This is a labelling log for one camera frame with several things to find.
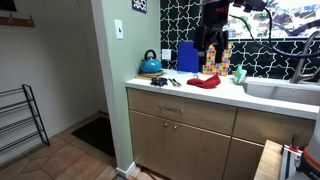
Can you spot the blue tea kettle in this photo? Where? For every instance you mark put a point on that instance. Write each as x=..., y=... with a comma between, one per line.
x=150, y=64

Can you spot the black small object on counter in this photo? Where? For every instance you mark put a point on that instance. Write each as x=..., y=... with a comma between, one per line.
x=159, y=81

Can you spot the blue cutting board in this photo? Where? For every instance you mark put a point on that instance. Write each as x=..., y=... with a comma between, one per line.
x=188, y=59

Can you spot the stainless steel sink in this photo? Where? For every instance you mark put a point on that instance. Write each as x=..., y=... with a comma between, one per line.
x=283, y=90

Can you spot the wooden right drawer front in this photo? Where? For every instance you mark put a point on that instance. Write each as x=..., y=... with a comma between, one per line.
x=258, y=126

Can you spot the red cloth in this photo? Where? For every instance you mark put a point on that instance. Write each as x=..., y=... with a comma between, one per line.
x=209, y=83

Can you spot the metal utensil on counter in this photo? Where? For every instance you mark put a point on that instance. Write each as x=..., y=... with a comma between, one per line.
x=175, y=83

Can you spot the dark floor mat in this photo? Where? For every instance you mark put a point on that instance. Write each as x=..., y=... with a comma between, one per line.
x=97, y=133

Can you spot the wooden coat hook rail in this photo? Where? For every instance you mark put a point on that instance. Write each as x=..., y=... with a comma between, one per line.
x=20, y=22

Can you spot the wooden drawer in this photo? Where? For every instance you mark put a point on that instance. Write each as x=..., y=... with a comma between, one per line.
x=258, y=126
x=207, y=115

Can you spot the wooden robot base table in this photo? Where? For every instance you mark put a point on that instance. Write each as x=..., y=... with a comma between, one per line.
x=270, y=162

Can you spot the white light switch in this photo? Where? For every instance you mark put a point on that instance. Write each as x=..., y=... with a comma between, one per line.
x=119, y=29

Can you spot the dark framed wall picture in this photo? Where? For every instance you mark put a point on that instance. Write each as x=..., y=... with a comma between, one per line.
x=8, y=5

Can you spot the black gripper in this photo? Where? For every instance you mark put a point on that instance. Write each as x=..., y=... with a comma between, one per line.
x=210, y=32

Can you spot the wooden right cabinet door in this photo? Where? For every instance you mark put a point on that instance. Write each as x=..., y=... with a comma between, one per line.
x=243, y=159

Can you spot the black metal shoe rack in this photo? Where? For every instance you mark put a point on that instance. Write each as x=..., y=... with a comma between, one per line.
x=21, y=118

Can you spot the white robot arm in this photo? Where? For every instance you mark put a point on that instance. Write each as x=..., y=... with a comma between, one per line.
x=308, y=167

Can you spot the wooden cabinet double doors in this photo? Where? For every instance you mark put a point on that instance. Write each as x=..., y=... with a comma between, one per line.
x=176, y=150

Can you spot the patterned wall picture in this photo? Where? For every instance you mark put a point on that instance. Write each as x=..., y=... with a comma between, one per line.
x=139, y=5

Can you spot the white wall outlet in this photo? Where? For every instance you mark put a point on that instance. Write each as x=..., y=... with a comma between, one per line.
x=166, y=54

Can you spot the green dish brush holder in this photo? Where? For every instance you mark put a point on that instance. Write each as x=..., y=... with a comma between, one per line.
x=240, y=75

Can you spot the wooden trivet board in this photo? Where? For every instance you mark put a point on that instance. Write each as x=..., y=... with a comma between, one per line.
x=150, y=76

